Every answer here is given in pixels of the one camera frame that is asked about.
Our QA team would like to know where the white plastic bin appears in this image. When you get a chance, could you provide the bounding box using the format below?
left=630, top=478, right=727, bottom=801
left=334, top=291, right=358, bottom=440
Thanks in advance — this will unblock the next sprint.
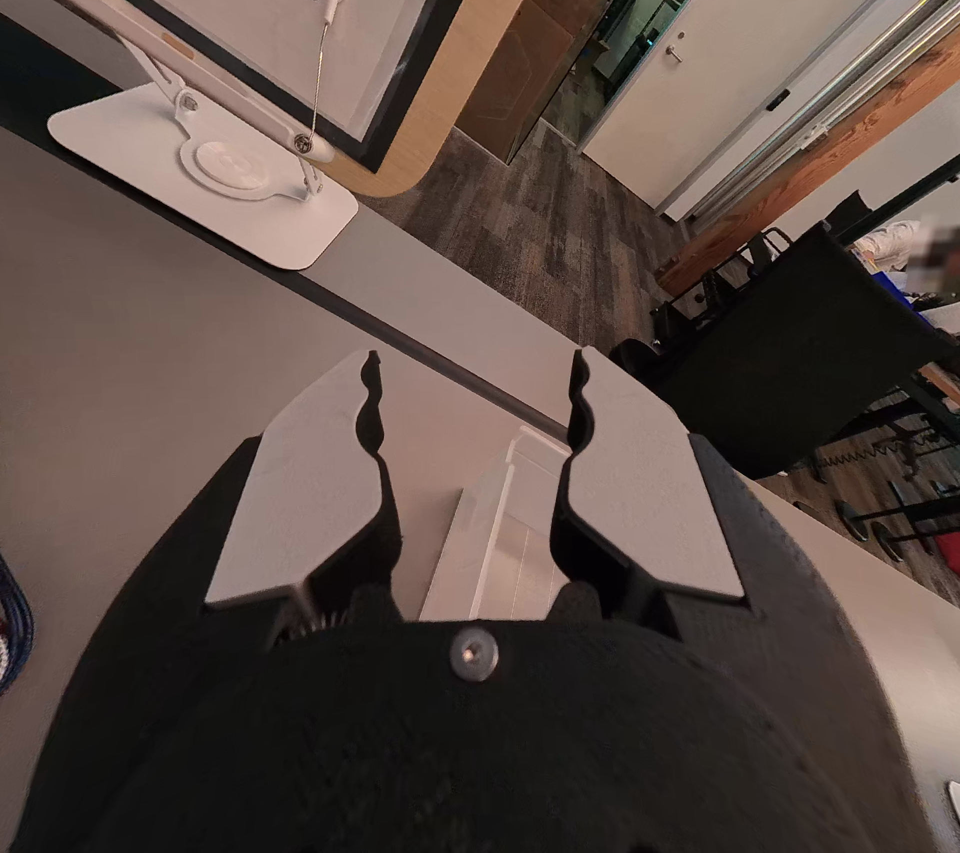
left=418, top=427, right=575, bottom=623

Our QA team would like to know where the white pad at left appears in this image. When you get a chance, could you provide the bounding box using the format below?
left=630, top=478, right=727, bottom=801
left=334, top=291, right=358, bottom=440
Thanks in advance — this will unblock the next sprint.
left=46, top=35, right=360, bottom=271

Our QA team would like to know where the brown cardboard box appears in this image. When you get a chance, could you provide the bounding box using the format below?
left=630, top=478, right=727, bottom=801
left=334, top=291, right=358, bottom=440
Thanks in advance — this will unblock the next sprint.
left=456, top=0, right=614, bottom=166

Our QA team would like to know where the black office chair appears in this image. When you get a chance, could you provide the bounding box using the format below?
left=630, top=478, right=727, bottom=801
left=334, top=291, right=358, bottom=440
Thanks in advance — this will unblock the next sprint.
left=609, top=223, right=960, bottom=483

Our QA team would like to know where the white door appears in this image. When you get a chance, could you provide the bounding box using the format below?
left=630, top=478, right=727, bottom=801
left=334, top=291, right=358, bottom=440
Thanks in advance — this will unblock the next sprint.
left=581, top=0, right=960, bottom=222

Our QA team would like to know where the wooden beam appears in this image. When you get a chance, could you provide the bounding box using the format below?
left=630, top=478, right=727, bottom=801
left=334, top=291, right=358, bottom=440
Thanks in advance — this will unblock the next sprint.
left=658, top=31, right=960, bottom=299

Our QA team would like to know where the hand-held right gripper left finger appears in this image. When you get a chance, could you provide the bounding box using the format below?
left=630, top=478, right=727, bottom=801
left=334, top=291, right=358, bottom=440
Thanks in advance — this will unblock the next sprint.
left=202, top=349, right=406, bottom=607

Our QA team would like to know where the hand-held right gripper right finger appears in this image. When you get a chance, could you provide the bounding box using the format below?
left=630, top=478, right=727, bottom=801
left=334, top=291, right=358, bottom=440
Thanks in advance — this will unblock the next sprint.
left=551, top=346, right=747, bottom=603

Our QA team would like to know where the blue braided cable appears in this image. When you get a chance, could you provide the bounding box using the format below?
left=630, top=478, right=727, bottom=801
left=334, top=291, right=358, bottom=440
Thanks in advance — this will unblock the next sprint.
left=0, top=551, right=36, bottom=698

